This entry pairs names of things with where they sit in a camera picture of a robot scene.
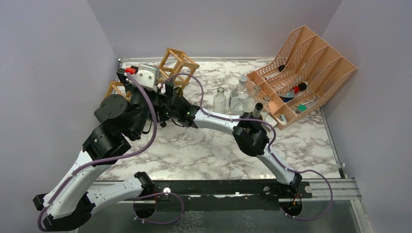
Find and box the clear glass bottle small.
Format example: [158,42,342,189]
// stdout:
[244,85,261,112]

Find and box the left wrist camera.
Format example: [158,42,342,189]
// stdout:
[125,64,160,92]

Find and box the wooden wine rack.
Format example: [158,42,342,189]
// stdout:
[105,48,200,100]

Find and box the red black marker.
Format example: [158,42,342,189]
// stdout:
[291,82,308,94]

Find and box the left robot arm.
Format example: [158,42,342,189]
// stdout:
[33,67,158,232]

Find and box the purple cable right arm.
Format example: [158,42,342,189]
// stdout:
[159,73,334,222]

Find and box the orange plastic file organizer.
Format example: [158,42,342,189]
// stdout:
[246,25,357,130]

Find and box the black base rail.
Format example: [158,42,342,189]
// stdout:
[122,178,360,213]

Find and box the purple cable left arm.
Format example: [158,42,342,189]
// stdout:
[37,72,159,232]

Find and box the green item in organizer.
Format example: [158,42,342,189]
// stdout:
[295,104,308,114]

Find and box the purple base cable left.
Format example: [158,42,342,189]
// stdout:
[132,191,186,225]

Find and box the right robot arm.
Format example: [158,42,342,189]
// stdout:
[157,83,302,198]

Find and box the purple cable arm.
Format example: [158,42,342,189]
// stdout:
[159,73,334,222]
[37,72,159,232]

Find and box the clear bottle silver cap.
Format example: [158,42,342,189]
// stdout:
[228,76,248,115]

